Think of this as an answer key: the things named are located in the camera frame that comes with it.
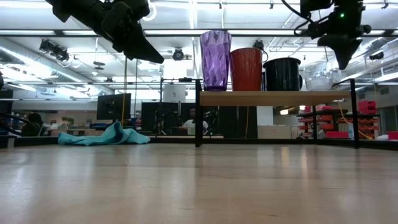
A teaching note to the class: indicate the rack with red bins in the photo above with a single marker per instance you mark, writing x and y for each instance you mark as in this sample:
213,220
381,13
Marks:
335,134

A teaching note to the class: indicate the wooden shelf with black frame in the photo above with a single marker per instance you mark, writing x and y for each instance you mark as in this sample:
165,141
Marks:
264,98

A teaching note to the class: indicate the large clear plastic mug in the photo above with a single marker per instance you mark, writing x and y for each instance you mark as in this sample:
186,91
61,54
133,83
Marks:
336,74

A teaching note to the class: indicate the black computer monitor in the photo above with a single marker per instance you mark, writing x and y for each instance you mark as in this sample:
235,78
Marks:
113,107

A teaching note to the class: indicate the black ceiling spotlight cluster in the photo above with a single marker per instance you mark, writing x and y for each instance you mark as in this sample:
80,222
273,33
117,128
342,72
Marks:
56,51

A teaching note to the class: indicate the person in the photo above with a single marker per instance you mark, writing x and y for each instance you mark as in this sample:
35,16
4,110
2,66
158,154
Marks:
32,124
191,124

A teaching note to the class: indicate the black metal frame stand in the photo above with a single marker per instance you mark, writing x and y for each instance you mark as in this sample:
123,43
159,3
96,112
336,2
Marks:
185,79

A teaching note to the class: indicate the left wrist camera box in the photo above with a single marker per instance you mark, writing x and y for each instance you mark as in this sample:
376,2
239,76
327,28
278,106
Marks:
133,7

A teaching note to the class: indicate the beige cardboard box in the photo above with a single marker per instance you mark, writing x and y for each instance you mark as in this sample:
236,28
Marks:
275,132

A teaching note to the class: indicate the purple faceted plastic tumbler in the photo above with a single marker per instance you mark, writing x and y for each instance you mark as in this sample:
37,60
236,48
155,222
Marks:
215,62

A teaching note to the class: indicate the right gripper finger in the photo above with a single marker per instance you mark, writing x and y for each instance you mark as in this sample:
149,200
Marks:
342,49

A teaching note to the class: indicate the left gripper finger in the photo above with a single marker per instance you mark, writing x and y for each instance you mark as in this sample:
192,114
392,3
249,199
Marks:
124,31

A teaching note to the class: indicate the small black object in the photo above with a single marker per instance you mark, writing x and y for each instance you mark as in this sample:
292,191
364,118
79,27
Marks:
31,141

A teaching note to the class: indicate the black round ceiling lamp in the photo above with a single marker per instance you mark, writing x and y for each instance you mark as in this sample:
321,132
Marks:
178,55
258,45

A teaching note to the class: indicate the black ceiling fixture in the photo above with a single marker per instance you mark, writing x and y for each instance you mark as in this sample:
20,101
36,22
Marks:
376,56

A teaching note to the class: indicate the teal microfibre cloth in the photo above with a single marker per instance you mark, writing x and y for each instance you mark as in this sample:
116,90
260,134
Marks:
109,137

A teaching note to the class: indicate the black partition panel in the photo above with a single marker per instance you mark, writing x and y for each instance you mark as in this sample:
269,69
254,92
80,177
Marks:
152,115
233,121

